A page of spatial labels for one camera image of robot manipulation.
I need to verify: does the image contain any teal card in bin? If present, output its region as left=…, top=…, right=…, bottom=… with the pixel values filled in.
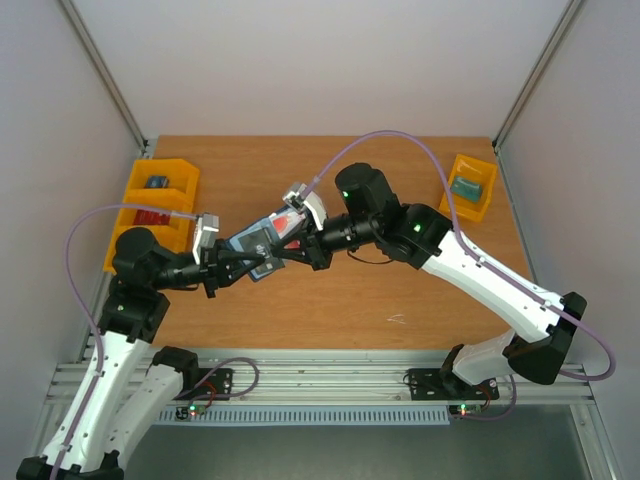
left=451, top=176, right=483, bottom=204

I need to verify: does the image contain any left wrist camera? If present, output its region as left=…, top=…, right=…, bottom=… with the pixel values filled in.
left=192, top=213, right=220, bottom=265

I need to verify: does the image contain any right controller board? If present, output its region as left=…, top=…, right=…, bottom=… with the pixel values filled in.
left=449, top=403, right=484, bottom=417

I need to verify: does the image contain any grey slotted cable duct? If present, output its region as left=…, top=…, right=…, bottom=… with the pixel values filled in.
left=155, top=405, right=450, bottom=428

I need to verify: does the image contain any yellow bin right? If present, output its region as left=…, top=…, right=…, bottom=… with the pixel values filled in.
left=448, top=154, right=498, bottom=223

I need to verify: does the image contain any yellow bin near left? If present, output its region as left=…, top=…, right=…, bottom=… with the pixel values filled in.
left=103, top=224, right=190, bottom=274

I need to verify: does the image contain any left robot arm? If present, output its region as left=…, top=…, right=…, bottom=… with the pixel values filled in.
left=16, top=227, right=264, bottom=479

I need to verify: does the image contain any left controller board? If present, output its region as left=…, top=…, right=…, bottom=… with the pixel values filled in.
left=174, top=404, right=207, bottom=421

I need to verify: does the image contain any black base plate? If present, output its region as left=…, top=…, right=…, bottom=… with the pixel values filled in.
left=176, top=368, right=234, bottom=401
left=403, top=368, right=500, bottom=401

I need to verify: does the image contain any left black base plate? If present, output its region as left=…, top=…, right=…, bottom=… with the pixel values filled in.
left=176, top=368, right=234, bottom=401

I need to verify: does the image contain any yellow bin middle left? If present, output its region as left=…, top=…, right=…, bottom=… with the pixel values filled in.
left=114, top=195, right=193, bottom=246

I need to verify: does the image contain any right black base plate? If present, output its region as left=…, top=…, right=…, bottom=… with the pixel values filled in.
left=403, top=368, right=500, bottom=401

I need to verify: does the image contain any yellow bin far left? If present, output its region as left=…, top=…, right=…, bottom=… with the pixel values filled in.
left=126, top=158, right=200, bottom=195

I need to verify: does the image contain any yellow bin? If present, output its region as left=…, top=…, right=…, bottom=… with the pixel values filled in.
left=103, top=224, right=190, bottom=274
left=126, top=158, right=200, bottom=195
left=114, top=195, right=193, bottom=246
left=448, top=154, right=498, bottom=223

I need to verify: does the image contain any blue card in bin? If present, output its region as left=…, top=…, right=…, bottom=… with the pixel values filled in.
left=144, top=175, right=169, bottom=189

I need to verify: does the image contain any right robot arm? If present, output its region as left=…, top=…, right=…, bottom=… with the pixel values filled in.
left=272, top=163, right=587, bottom=399

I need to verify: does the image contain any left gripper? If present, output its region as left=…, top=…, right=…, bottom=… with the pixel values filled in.
left=151, top=238, right=265, bottom=299

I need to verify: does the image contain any red card in bin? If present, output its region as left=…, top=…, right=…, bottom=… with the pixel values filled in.
left=133, top=210, right=171, bottom=226

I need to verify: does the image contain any controller board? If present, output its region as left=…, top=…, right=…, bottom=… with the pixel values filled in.
left=174, top=404, right=207, bottom=421
left=449, top=403, right=484, bottom=417

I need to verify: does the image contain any blue card holder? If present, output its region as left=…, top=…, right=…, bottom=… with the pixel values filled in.
left=227, top=207, right=306, bottom=282

